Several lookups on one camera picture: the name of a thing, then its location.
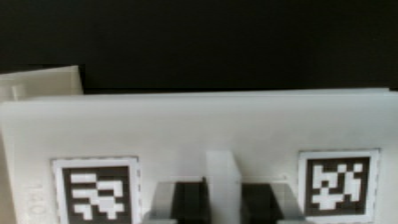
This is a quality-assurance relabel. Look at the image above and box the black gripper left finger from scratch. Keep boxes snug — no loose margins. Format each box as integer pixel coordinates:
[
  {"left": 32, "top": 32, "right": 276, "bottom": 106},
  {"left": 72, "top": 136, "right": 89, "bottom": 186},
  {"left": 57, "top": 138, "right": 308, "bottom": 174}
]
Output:
[{"left": 141, "top": 177, "right": 214, "bottom": 224}]

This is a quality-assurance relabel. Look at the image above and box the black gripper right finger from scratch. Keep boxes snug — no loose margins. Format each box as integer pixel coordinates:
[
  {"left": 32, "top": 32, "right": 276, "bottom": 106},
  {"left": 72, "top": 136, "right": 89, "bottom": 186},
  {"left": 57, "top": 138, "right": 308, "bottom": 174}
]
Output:
[{"left": 242, "top": 182, "right": 308, "bottom": 224}]

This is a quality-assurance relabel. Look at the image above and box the white cabinet body box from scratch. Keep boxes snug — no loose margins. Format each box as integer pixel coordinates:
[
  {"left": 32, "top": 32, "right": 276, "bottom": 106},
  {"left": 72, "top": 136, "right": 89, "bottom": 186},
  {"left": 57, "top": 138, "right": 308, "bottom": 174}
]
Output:
[{"left": 0, "top": 65, "right": 84, "bottom": 103}]

